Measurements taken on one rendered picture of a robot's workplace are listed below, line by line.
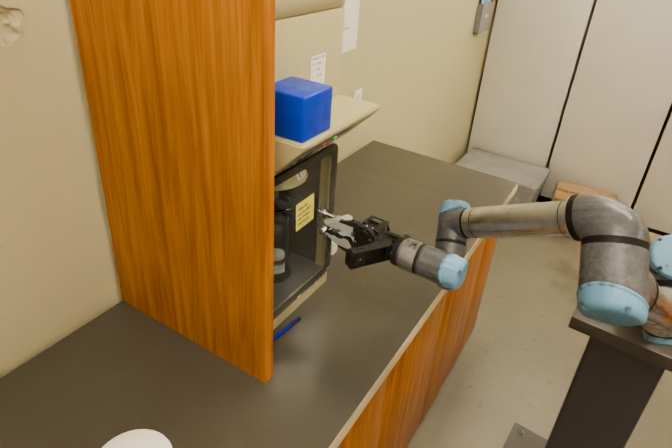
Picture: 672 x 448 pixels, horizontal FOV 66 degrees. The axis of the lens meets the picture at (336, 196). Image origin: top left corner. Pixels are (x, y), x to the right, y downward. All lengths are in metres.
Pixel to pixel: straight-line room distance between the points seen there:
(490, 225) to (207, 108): 0.67
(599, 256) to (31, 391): 1.20
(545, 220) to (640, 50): 2.82
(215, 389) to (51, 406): 0.34
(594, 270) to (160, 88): 0.88
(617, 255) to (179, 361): 0.97
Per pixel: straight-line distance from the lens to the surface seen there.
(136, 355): 1.38
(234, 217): 1.04
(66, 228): 1.38
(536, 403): 2.69
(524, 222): 1.19
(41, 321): 1.46
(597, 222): 1.09
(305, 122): 0.97
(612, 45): 3.90
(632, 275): 1.07
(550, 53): 3.96
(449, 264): 1.18
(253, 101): 0.90
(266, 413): 1.22
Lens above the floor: 1.90
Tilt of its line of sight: 29 degrees down
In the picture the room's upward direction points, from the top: 4 degrees clockwise
